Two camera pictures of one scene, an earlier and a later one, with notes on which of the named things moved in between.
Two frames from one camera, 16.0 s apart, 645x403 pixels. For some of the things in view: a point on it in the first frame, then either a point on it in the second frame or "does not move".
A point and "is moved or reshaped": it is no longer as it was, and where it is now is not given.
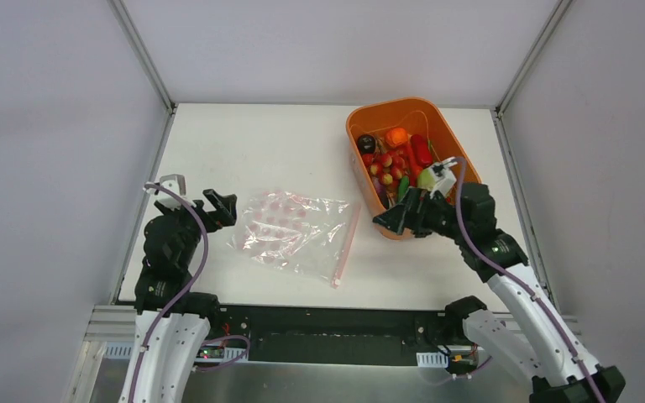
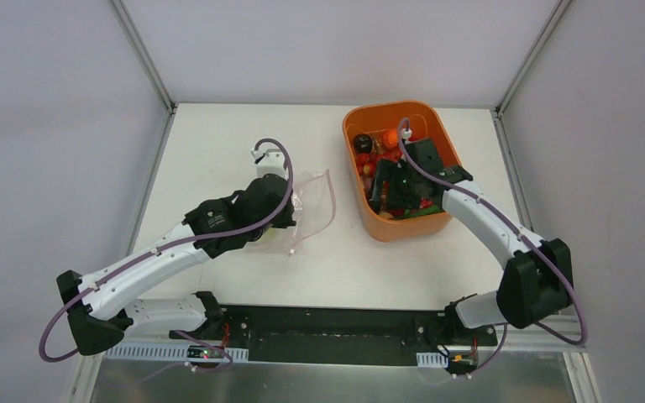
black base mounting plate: (285, 332) does not move
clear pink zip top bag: (301, 233) → (314, 205)
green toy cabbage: (426, 179) is moved or reshaped
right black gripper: (421, 209) → (399, 189)
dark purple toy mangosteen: (366, 143) does not move
